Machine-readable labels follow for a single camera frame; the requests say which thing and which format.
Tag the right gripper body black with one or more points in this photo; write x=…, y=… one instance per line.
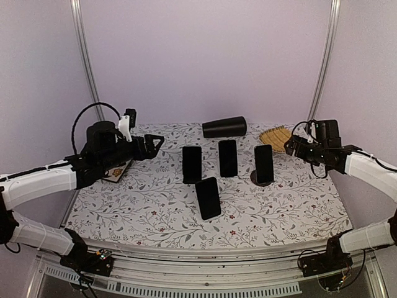
x=301, y=153

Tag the floral square coaster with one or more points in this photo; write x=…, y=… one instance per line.
x=114, y=175

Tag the round wooden base phone stand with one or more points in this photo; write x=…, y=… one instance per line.
x=253, y=178

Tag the black smartphone front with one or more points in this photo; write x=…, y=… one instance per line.
x=208, y=198

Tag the blue smartphone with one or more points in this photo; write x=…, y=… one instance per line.
x=264, y=163

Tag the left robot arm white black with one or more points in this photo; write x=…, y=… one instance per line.
x=108, y=145

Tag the black cylinder speaker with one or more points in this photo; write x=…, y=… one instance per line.
x=230, y=127

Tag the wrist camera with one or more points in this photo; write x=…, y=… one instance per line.
x=126, y=123
x=314, y=132

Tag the grey white phone stand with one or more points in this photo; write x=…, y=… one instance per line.
x=213, y=218

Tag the front aluminium rail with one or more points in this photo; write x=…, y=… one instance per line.
x=276, y=256

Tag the floral table mat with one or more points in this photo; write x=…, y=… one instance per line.
x=180, y=200

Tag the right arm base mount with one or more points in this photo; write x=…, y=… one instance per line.
x=312, y=263

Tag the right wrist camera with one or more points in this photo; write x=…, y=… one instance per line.
x=314, y=132

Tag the perforated cable tray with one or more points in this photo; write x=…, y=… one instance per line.
x=198, y=279

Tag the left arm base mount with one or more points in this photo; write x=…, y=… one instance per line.
x=80, y=260

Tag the left aluminium corner post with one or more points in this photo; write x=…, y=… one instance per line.
x=83, y=48

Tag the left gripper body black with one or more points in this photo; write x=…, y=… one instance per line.
x=138, y=154

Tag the right aluminium corner post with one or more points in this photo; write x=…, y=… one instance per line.
x=326, y=58

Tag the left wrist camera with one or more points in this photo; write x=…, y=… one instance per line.
x=126, y=123

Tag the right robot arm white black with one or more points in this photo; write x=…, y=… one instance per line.
x=323, y=146

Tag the woven bamboo tray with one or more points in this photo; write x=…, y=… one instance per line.
x=276, y=137

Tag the teal smartphone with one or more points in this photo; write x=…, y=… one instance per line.
x=191, y=164

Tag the black smartphone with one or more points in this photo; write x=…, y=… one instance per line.
x=208, y=198
x=228, y=158

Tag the aluminium corner post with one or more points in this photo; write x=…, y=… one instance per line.
x=83, y=48
x=326, y=58

